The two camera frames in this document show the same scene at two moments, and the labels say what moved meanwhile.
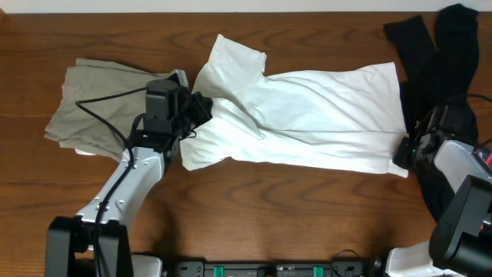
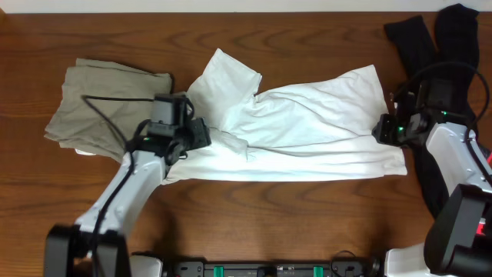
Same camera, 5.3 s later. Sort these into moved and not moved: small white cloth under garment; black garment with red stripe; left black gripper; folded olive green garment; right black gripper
Moved: right black gripper; left black gripper
Not moved: small white cloth under garment; black garment with red stripe; folded olive green garment
